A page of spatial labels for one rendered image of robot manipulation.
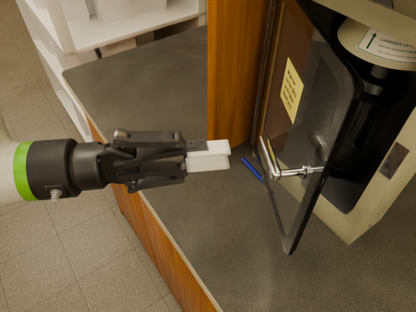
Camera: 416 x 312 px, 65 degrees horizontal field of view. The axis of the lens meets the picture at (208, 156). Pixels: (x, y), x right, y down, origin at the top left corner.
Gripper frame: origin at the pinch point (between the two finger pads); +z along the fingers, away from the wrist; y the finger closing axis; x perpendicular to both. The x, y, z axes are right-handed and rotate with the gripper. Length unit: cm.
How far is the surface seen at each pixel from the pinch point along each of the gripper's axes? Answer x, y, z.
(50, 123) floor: 154, -120, -95
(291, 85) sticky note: 5.5, 8.7, 13.8
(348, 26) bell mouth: 11.8, 14.6, 23.9
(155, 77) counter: 61, -26, -10
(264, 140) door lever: 1.2, 1.4, 9.4
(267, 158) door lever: -2.6, 1.2, 9.0
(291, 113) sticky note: 2.9, 5.1, 13.8
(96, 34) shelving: 99, -28, -35
